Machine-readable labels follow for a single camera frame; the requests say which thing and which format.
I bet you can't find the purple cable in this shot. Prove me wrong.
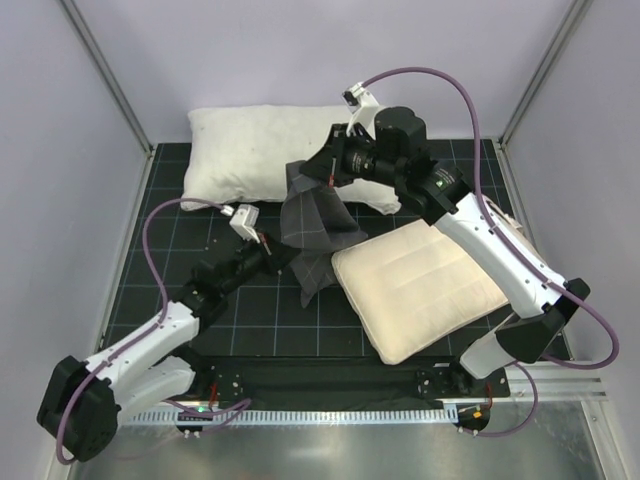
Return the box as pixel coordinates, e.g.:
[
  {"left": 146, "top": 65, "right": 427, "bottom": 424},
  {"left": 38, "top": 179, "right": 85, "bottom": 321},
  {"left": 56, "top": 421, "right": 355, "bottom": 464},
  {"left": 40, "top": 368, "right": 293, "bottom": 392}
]
[
  {"left": 54, "top": 198, "right": 236, "bottom": 451},
  {"left": 363, "top": 67, "right": 621, "bottom": 439}
]

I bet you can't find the cream bear print pillow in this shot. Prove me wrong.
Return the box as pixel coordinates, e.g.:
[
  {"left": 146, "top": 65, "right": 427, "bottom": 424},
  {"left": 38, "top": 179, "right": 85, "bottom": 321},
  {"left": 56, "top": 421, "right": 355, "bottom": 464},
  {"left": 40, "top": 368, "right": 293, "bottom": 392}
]
[{"left": 331, "top": 219, "right": 508, "bottom": 365}]

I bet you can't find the left aluminium frame post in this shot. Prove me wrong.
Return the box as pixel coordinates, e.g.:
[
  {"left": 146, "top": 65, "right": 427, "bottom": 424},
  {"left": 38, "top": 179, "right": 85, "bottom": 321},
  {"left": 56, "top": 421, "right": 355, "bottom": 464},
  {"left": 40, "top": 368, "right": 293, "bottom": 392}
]
[{"left": 57, "top": 0, "right": 153, "bottom": 157}]

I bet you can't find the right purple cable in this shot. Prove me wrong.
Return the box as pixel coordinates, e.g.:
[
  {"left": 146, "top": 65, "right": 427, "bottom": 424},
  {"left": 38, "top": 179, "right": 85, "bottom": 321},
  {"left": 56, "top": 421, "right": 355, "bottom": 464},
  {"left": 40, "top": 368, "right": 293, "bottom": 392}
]
[{"left": 363, "top": 67, "right": 621, "bottom": 439}]

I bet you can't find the black grid cutting mat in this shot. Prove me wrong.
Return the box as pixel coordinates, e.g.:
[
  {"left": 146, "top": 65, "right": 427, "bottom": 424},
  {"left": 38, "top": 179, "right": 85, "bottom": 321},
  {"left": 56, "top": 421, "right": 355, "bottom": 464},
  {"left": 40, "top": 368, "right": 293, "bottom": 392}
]
[{"left": 99, "top": 138, "right": 514, "bottom": 357}]

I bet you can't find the slotted grey cable duct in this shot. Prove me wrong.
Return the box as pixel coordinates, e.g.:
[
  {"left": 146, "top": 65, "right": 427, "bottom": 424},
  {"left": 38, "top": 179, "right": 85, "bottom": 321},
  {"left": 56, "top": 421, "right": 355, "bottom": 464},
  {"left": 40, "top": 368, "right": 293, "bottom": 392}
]
[{"left": 124, "top": 405, "right": 458, "bottom": 428}]

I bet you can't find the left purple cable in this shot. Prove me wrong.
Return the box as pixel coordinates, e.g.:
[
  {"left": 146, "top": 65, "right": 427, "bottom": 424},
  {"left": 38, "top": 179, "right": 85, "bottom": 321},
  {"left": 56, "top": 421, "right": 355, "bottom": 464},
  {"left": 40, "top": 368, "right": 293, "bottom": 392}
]
[{"left": 54, "top": 198, "right": 236, "bottom": 451}]

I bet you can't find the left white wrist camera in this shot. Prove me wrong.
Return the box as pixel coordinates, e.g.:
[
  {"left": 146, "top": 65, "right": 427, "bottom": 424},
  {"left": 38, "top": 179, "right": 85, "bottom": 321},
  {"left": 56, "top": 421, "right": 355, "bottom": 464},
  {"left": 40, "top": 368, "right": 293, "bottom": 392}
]
[{"left": 229, "top": 204, "right": 259, "bottom": 242}]

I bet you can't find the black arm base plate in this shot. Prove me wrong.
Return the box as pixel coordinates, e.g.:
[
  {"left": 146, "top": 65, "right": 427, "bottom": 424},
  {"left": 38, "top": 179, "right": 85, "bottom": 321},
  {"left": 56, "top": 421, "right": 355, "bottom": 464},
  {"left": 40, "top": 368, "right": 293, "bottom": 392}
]
[{"left": 191, "top": 356, "right": 510, "bottom": 411}]

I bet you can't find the right aluminium frame post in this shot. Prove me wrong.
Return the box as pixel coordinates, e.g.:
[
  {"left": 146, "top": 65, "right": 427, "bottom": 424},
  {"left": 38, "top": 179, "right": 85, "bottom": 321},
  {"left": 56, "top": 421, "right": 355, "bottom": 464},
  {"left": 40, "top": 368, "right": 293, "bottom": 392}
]
[{"left": 499, "top": 0, "right": 593, "bottom": 147}]

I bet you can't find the aluminium frame post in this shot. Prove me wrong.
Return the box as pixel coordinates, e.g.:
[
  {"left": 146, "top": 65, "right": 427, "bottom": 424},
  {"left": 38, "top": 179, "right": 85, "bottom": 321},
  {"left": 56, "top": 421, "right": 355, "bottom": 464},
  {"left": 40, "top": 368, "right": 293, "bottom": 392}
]
[
  {"left": 57, "top": 0, "right": 153, "bottom": 157},
  {"left": 499, "top": 0, "right": 593, "bottom": 147}
]

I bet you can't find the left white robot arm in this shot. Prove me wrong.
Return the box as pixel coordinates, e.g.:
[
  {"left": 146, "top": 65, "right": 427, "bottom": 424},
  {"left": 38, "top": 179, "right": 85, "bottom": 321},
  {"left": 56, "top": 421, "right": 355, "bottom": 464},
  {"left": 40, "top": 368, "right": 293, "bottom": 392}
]
[{"left": 36, "top": 232, "right": 300, "bottom": 462}]

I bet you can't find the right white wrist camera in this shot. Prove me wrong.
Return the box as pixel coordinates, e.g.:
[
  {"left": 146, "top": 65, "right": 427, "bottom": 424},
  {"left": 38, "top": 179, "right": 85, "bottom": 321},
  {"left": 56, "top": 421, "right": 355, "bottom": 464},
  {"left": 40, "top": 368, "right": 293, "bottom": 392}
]
[{"left": 342, "top": 82, "right": 380, "bottom": 136}]

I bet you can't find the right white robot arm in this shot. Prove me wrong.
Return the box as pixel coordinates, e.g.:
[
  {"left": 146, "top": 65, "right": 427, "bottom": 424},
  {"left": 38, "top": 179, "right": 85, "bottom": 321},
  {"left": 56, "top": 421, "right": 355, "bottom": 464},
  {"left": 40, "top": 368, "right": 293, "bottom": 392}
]
[{"left": 300, "top": 107, "right": 591, "bottom": 396}]

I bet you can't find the grey checked pillowcase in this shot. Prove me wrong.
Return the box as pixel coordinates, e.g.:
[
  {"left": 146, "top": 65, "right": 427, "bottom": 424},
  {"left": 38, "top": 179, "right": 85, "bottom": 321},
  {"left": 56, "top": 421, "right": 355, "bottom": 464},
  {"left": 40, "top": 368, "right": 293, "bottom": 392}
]
[{"left": 280, "top": 161, "right": 368, "bottom": 307}]

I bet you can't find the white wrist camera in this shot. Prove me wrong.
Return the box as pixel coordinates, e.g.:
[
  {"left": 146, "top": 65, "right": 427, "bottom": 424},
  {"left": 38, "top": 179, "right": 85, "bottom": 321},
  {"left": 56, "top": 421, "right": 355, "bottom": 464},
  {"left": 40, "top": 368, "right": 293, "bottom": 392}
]
[
  {"left": 229, "top": 204, "right": 259, "bottom": 242},
  {"left": 342, "top": 82, "right": 380, "bottom": 136}
]

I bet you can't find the white plain pillow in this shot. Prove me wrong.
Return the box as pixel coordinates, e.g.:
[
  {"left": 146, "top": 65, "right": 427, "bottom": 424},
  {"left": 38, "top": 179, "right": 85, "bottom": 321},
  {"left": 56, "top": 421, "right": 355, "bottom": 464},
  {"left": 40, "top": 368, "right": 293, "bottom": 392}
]
[{"left": 179, "top": 103, "right": 403, "bottom": 215}]

